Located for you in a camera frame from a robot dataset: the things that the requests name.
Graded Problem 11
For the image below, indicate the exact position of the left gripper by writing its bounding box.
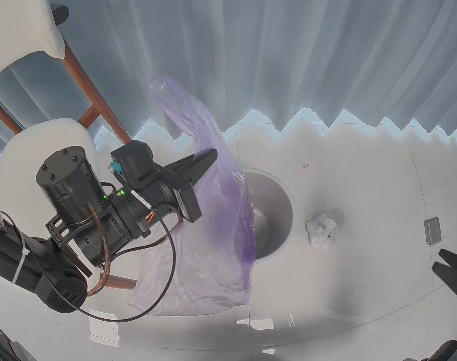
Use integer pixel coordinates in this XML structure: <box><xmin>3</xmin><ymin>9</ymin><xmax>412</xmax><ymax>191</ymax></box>
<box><xmin>112</xmin><ymin>167</ymin><xmax>203</xmax><ymax>240</ymax></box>

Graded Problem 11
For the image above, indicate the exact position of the purple plastic bag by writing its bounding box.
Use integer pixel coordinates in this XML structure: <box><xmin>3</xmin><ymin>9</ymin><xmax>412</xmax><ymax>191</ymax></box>
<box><xmin>127</xmin><ymin>74</ymin><xmax>257</xmax><ymax>317</ymax></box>

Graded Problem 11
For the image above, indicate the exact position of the white trash bin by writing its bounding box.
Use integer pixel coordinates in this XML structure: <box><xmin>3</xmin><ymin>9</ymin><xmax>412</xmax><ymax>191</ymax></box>
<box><xmin>243</xmin><ymin>168</ymin><xmax>294</xmax><ymax>264</ymax></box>

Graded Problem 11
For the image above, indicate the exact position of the crumpled white wrapper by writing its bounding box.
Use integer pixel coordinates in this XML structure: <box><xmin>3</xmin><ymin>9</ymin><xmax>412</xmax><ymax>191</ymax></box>
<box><xmin>305</xmin><ymin>213</ymin><xmax>340</xmax><ymax>249</ymax></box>

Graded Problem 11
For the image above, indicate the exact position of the pale blue curtain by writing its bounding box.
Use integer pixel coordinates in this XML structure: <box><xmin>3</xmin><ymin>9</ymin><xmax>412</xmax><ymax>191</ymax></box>
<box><xmin>0</xmin><ymin>0</ymin><xmax>457</xmax><ymax>157</ymax></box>

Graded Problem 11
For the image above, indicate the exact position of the white wooden chair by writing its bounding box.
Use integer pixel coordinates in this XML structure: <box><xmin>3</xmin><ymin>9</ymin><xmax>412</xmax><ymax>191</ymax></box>
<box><xmin>0</xmin><ymin>0</ymin><xmax>135</xmax><ymax>294</ymax></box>

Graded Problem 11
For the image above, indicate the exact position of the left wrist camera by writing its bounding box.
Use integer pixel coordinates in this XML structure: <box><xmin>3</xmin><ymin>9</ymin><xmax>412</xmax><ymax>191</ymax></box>
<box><xmin>108</xmin><ymin>140</ymin><xmax>165</xmax><ymax>195</ymax></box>

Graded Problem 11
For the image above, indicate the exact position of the black cable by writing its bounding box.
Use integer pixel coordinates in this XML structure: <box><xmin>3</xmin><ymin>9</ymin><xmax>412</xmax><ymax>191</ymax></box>
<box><xmin>65</xmin><ymin>209</ymin><xmax>176</xmax><ymax>320</ymax></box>

